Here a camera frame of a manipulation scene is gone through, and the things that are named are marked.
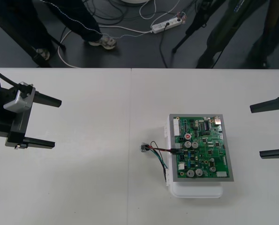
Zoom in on white power strip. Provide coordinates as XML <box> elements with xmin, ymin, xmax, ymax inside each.
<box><xmin>151</xmin><ymin>17</ymin><xmax>183</xmax><ymax>34</ymax></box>

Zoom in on green circuit board grey frame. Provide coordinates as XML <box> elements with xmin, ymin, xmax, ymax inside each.
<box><xmin>169</xmin><ymin>113</ymin><xmax>234</xmax><ymax>183</ymax></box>

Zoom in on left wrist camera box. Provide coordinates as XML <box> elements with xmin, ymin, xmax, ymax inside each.
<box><xmin>3</xmin><ymin>82</ymin><xmax>36</xmax><ymax>113</ymax></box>

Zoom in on black desk frame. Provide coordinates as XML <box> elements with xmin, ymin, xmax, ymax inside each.
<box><xmin>0</xmin><ymin>1</ymin><xmax>52</xmax><ymax>68</ymax></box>

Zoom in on black left wrist camera cable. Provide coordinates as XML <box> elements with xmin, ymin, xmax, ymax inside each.
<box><xmin>0</xmin><ymin>66</ymin><xmax>29</xmax><ymax>97</ymax></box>

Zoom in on milky plastic box with lid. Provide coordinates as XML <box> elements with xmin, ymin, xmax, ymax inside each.
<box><xmin>164</xmin><ymin>116</ymin><xmax>224</xmax><ymax>199</ymax></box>

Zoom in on thick white floor cable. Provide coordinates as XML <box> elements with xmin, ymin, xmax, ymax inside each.
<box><xmin>58</xmin><ymin>24</ymin><xmax>154</xmax><ymax>68</ymax></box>

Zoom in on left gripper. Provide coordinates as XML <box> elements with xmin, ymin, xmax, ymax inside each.
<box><xmin>0</xmin><ymin>87</ymin><xmax>62</xmax><ymax>150</ymax></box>

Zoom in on black floor cables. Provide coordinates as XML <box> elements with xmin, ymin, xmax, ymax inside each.
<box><xmin>83</xmin><ymin>0</ymin><xmax>130</xmax><ymax>26</ymax></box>

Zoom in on thin white looped cable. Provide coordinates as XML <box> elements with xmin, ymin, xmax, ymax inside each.
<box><xmin>139</xmin><ymin>0</ymin><xmax>177</xmax><ymax>21</ymax></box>

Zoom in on black power plug cable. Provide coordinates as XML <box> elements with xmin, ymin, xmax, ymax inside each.
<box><xmin>158</xmin><ymin>22</ymin><xmax>169</xmax><ymax>68</ymax></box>

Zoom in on red black green cable bundle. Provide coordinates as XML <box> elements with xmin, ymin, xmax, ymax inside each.
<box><xmin>139</xmin><ymin>140</ymin><xmax>181</xmax><ymax>182</ymax></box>

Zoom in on twisted white cord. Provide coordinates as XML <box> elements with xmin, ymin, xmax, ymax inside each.
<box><xmin>39</xmin><ymin>0</ymin><xmax>153</xmax><ymax>40</ymax></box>

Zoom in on black tripod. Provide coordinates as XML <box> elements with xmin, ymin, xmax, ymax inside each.
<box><xmin>172</xmin><ymin>0</ymin><xmax>211</xmax><ymax>53</ymax></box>

